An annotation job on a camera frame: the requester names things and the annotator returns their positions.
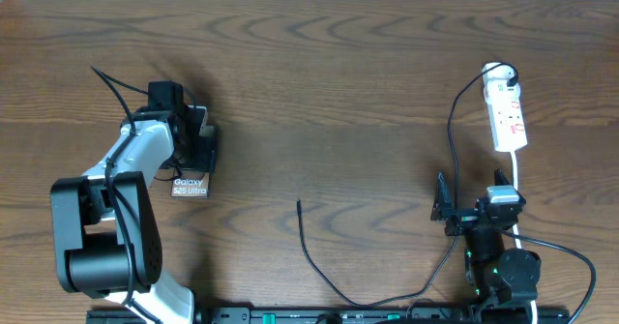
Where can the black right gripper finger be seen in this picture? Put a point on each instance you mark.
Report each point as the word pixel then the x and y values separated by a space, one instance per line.
pixel 443 206
pixel 500 178

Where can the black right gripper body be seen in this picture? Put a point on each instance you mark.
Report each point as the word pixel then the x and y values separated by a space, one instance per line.
pixel 461 220

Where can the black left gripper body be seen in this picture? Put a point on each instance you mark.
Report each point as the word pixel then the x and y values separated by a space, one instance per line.
pixel 196 154

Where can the bronze Galaxy smartphone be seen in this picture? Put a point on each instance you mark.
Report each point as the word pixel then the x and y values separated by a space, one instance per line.
pixel 191 184

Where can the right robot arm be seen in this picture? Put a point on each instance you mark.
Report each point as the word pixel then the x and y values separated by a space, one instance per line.
pixel 505 279

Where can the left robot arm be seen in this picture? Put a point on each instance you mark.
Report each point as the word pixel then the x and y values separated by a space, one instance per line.
pixel 107 244

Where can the white USB charger plug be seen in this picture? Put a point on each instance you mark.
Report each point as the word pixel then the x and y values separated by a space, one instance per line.
pixel 500 71

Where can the white power strip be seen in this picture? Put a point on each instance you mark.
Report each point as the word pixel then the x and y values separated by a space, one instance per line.
pixel 505 116

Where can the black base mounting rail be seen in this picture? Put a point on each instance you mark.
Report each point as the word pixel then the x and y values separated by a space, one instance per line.
pixel 418 314

